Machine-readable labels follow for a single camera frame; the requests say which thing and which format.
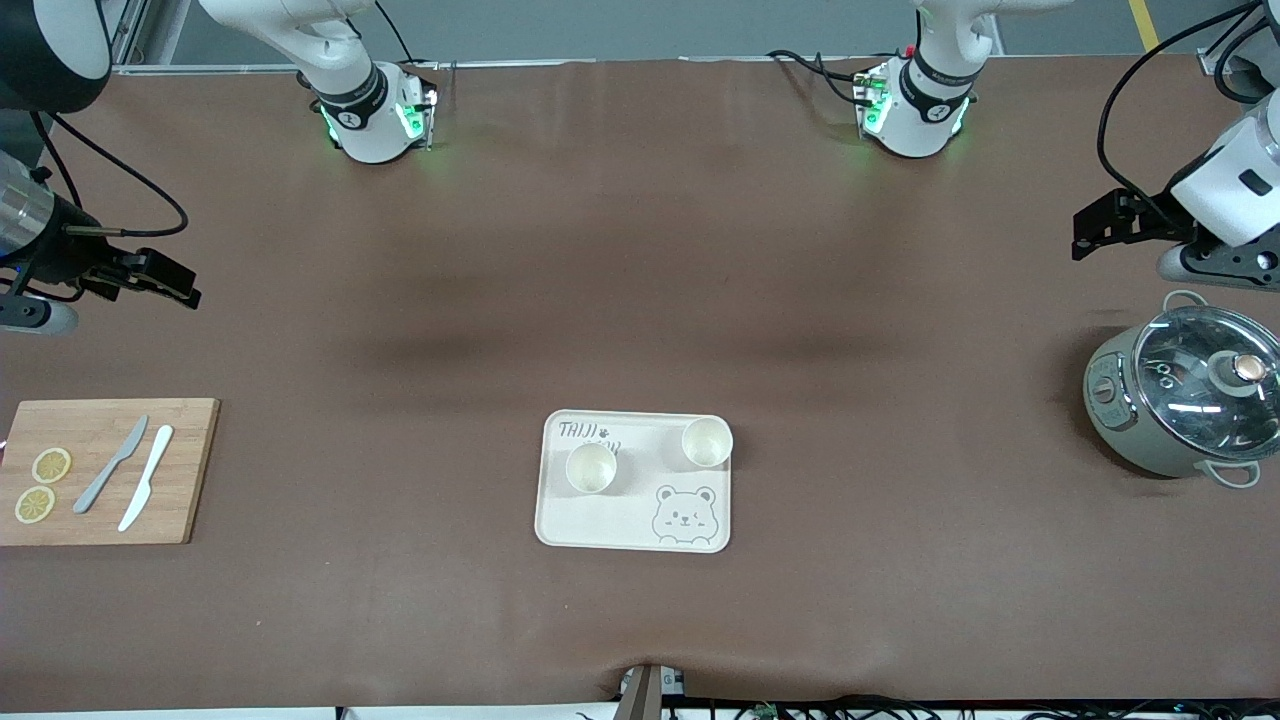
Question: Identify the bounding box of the bamboo cutting board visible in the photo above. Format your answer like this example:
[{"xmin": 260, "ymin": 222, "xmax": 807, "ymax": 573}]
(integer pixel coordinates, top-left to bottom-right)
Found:
[{"xmin": 0, "ymin": 398, "xmax": 221, "ymax": 547}]

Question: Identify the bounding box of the grey plastic knife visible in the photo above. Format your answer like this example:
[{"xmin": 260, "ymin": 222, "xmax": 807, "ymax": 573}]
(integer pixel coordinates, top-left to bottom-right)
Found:
[{"xmin": 72, "ymin": 414, "xmax": 150, "ymax": 516}]

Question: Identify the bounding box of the white plastic knife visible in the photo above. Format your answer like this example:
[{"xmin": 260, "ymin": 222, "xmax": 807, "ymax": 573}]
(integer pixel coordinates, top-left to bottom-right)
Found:
[{"xmin": 117, "ymin": 424, "xmax": 176, "ymax": 534}]

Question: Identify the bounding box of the grey electric cooker pot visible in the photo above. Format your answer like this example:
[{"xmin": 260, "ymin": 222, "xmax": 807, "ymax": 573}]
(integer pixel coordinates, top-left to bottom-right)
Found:
[{"xmin": 1083, "ymin": 289, "xmax": 1267, "ymax": 490}]

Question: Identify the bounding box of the glass pot lid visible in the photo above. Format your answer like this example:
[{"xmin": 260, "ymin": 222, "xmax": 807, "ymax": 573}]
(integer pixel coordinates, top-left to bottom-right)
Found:
[{"xmin": 1132, "ymin": 304, "xmax": 1280, "ymax": 462}]

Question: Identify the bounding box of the white bear print tray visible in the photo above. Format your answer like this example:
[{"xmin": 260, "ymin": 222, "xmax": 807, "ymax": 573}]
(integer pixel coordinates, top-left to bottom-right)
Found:
[{"xmin": 533, "ymin": 408, "xmax": 734, "ymax": 554}]

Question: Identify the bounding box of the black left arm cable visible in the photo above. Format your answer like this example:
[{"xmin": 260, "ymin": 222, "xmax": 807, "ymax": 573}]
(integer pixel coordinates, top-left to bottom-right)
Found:
[{"xmin": 1096, "ymin": 0, "xmax": 1267, "ymax": 227}]

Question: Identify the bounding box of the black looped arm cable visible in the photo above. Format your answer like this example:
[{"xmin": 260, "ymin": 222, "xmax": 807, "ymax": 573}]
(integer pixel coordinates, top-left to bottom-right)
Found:
[{"xmin": 1209, "ymin": 14, "xmax": 1280, "ymax": 105}]

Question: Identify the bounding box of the black arm base cable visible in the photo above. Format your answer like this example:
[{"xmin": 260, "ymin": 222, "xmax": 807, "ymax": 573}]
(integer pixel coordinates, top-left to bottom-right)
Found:
[{"xmin": 766, "ymin": 47, "xmax": 874, "ymax": 107}]

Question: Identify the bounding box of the aluminium frame post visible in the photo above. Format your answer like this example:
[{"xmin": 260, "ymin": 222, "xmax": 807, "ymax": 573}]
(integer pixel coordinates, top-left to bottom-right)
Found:
[{"xmin": 616, "ymin": 662, "xmax": 688, "ymax": 720}]

